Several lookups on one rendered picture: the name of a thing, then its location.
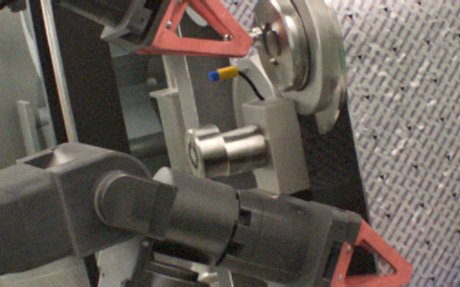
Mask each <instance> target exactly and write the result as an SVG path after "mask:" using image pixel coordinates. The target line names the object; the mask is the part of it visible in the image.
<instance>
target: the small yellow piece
mask: <svg viewBox="0 0 460 287"><path fill-rule="evenodd" d="M238 75H240V76H241V77H243V78H244V79H245V80H246V81H247V82H248V84H249V85H250V86H251V88H252V90H253V91H254V92H255V94H256V95H257V97H258V98H259V99H260V100H261V101H264V100H266V99H265V98H264V97H263V96H262V95H261V94H260V93H259V92H258V91H257V89H256V87H255V85H254V84H253V82H252V81H251V80H250V79H249V77H248V76H247V75H245V74H244V73H242V72H241V71H239V70H237V67H236V66H235V65H233V66H229V67H226V68H222V69H218V70H217V71H213V72H210V73H209V77H210V80H211V82H217V81H223V80H226V79H230V78H234V77H237V76H238Z"/></svg>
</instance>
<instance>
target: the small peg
mask: <svg viewBox="0 0 460 287"><path fill-rule="evenodd" d="M245 31H246V32H247V33H248V34H249V35H250V36H251V37H252V38H253V42H252V45H251V47H254V46H255V45H256V46H258V45H262V44H263V43H264V37H263V33H262V31H261V29H260V28H259V27H256V28H253V29H252V30H250V29H248V30H245ZM231 41H232V36H231V35H230V34H228V35H226V36H225V42H231Z"/></svg>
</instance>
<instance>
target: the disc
mask: <svg viewBox="0 0 460 287"><path fill-rule="evenodd" d="M315 2H316V3H317V6H318V9H319V11H320V14H321V17H322V19H323V22H324V26H325V33H326V37H327V42H328V48H329V54H330V82H331V84H330V90H329V95H328V98H327V101H326V103H325V105H324V106H323V108H322V109H321V110H320V111H319V112H317V113H314V114H309V115H304V114H300V113H298V112H296V113H297V118H298V122H299V123H300V124H301V125H302V126H303V127H304V128H305V129H306V130H307V131H309V132H311V133H313V134H327V133H329V132H331V131H332V130H333V129H334V128H335V127H336V126H337V124H338V120H339V118H340V116H341V114H342V112H343V109H344V105H345V96H346V85H347V72H346V68H345V49H344V43H343V38H342V34H341V29H340V25H339V23H338V19H337V15H336V12H335V8H334V5H333V2H332V0H315Z"/></svg>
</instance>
